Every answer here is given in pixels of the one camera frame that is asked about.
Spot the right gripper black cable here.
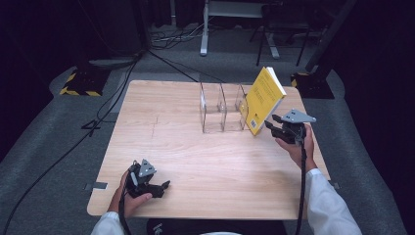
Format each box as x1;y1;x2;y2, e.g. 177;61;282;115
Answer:
294;128;308;235

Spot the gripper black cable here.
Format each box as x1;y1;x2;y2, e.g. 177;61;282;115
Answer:
118;190;132;235
294;128;308;235

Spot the clear acrylic book rack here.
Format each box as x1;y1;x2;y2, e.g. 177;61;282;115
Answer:
199;81;253;134

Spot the person's left hand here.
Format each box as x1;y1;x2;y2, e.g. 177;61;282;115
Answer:
108;169;154;218

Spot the yellow black striped stand base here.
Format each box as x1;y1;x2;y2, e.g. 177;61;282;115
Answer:
291;71;336;100
59;65;112;98

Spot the white desk frame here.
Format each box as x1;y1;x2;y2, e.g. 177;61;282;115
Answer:
199;0;282;60

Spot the black chair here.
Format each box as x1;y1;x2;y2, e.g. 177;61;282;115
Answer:
249;3;312;68

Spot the thin black floor cable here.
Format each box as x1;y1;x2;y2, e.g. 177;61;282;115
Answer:
146;49;227;84

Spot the yellow book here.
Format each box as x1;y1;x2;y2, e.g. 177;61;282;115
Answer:
239;66;288;137

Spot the long black floor cable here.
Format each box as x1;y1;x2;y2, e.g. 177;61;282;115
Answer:
0;50;146;235

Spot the tangle of floor cables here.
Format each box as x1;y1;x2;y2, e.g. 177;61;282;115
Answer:
150;23;209;51

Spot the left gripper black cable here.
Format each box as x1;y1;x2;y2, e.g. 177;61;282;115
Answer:
118;190;132;235

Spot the grey tape strip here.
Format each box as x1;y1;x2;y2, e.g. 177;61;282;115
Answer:
83;181;109;192

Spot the person's right hand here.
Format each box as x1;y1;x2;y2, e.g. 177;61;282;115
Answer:
274;123;318;169

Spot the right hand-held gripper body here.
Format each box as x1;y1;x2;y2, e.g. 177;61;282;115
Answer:
273;109;317;146

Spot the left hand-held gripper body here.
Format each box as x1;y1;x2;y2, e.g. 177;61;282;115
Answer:
125;159;163;199

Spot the slanted metal stand pole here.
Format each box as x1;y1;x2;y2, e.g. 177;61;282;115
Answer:
304;0;357;73

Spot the person's dark lap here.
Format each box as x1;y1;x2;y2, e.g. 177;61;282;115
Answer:
146;217;289;235

